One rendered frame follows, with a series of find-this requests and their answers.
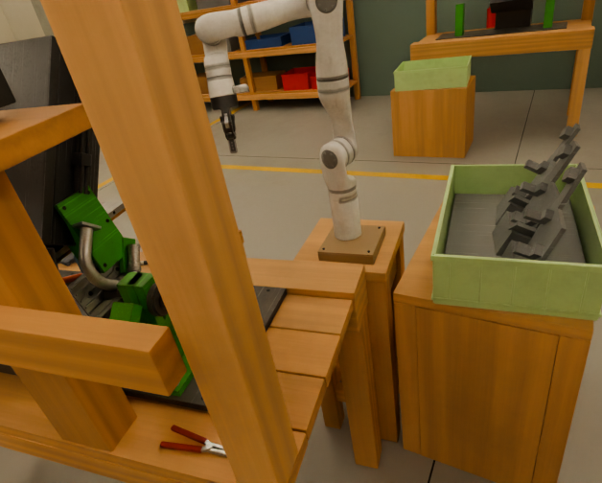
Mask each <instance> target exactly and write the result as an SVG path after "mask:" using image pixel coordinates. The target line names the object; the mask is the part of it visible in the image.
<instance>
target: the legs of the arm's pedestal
mask: <svg viewBox="0 0 602 483"><path fill-rule="evenodd" d="M404 272H405V255H404V235H403V236H402V239H401V242H400V245H399V248H398V251H397V254H396V257H395V260H394V263H393V265H392V268H391V271H390V274H389V277H388V280H387V283H386V284H384V283H374V282H366V287H367V297H368V305H367V315H368V324H369V333H370V342H371V351H372V359H373V369H374V378H375V386H376V396H377V405H378V413H379V423H380V432H381V439H384V440H387V441H392V442H396V443H398V439H399V435H400V430H401V424H400V409H399V396H398V393H399V394H400V387H399V373H398V359H397V344H396V330H395V315H394V300H393V292H394V290H395V288H396V286H397V285H398V284H399V282H400V280H401V278H402V276H403V274H404ZM340 381H341V382H340ZM342 402H345V397H344V391H343V385H342V378H341V373H340V367H339V361H338V357H337V360H336V365H335V368H334V371H333V373H332V376H331V379H330V382H329V385H328V387H326V392H325V395H324V397H323V400H322V403H321V408H322V413H323V418H324V422H325V426H329V427H333V428H337V429H341V426H342V423H343V420H344V417H345V415H344V409H343V403H342Z"/></svg>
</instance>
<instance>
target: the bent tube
mask: <svg viewBox="0 0 602 483"><path fill-rule="evenodd" d="M72 227H74V228H78V229H80V230H81V231H80V243H79V262H80V266H81V270H82V272H83V274H84V276H85V277H86V278H87V280H88V281H89V282H90V283H91V284H93V285H94V286H96V287H97V288H101V289H104V290H110V291H112V290H117V289H118V288H117V286H116V285H117V284H118V283H119V282H120V281H121V280H111V279H107V278H105V277H104V276H102V275H101V274H100V273H99V272H98V271H97V269H96V268H95V266H94V264H93V261H92V241H93V231H97V230H100V229H102V226H99V225H96V224H92V223H88V222H84V221H81V222H78V223H75V224H73V225H72Z"/></svg>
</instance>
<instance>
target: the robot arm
mask: <svg viewBox="0 0 602 483"><path fill-rule="evenodd" d="M310 17H311V18H312V20H313V28H314V33H315V40H316V58H315V73H316V83H317V92H318V97H319V100H320V101H321V103H322V105H323V106H324V108H325V109H326V111H327V112H328V114H329V116H330V118H331V120H332V124H333V133H334V138H333V140H331V141H330V142H328V143H326V144H325V145H323V146H322V148H321V149H320V153H319V158H320V164H321V169H322V173H323V178H324V181H325V183H326V185H327V187H328V193H329V199H330V205H331V211H332V218H333V225H334V231H335V236H336V238H337V239H339V240H342V241H349V240H353V239H356V238H358V237H359V236H360V235H361V225H360V215H359V200H358V191H357V183H356V179H355V178H354V177H353V176H352V175H349V174H347V172H346V166H348V165H349V164H351V163H352V162H353V161H354V160H355V159H356V157H357V153H358V148H357V141H356V136H355V131H354V126H353V120H352V109H351V101H350V84H349V74H348V66H347V58H346V53H345V48H344V42H343V0H267V1H263V2H258V3H254V4H250V5H246V6H243V7H239V8H236V9H234V10H230V11H215V12H210V13H206V14H204V15H202V16H201V17H200V18H199V19H198V20H197V22H196V24H195V32H196V35H197V37H198V38H199V39H200V40H201V41H202V44H203V49H204V55H205V58H204V68H205V73H206V78H207V84H208V91H209V96H210V101H211V106H212V109H213V110H218V109H220V110H221V116H220V122H221V124H222V128H223V132H224V133H225V138H226V139H227V141H228V140H229V141H228V145H229V149H230V153H237V152H238V147H237V142H236V135H237V134H236V125H235V115H234V114H232V113H231V107H236V106H238V105H239V104H238V98H237V93H245V92H249V87H248V85H247V84H241V85H237V86H235V83H234V81H233V78H232V73H231V67H230V62H229V59H228V53H227V40H226V38H229V37H232V36H246V35H253V34H256V33H259V32H262V31H265V30H268V29H271V28H274V27H276V26H279V25H281V24H284V23H287V22H290V21H292V20H296V19H301V18H310ZM229 132H231V133H229Z"/></svg>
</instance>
